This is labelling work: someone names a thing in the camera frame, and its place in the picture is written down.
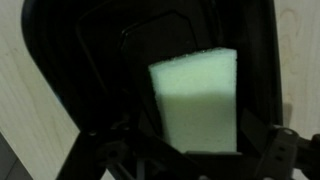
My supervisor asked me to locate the yellow sponge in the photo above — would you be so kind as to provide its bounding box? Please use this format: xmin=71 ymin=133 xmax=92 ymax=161
xmin=148 ymin=47 xmax=238 ymax=153

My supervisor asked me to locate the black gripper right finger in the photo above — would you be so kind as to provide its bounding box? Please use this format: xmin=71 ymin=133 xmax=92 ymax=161
xmin=239 ymin=109 xmax=301 ymax=180

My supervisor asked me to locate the light wooden chest of drawers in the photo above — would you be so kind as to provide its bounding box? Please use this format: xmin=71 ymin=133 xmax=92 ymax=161
xmin=0 ymin=0 xmax=320 ymax=180

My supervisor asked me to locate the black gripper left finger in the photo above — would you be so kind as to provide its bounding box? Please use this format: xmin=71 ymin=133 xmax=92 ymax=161
xmin=55 ymin=128 xmax=134 ymax=180

